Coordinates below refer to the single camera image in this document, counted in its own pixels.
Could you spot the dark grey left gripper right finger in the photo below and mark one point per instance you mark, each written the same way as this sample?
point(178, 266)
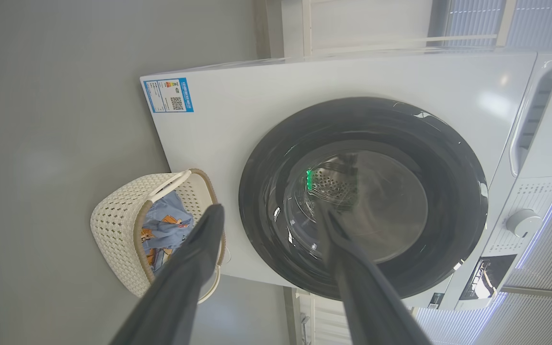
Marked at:
point(376, 306)

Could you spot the dark round glass washer door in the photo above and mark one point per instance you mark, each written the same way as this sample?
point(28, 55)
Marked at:
point(448, 158)

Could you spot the cream perforated laundry basket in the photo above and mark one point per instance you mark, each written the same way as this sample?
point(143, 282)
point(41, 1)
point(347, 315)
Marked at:
point(113, 225)

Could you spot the white washing machine dial knob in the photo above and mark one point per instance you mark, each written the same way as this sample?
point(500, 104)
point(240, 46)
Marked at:
point(523, 223)

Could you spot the white front-load washing machine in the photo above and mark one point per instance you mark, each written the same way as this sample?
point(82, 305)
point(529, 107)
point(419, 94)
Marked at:
point(237, 96)

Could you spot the blue energy label sticker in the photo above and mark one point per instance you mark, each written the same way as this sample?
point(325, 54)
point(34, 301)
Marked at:
point(168, 95)

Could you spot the blue cartoon print garment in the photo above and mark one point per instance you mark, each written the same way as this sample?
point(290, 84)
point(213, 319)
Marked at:
point(166, 215)

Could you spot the white window frame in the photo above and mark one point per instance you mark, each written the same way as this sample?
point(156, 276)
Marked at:
point(367, 24)

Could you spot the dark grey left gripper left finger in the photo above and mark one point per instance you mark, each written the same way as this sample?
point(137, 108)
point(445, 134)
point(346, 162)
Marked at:
point(180, 287)

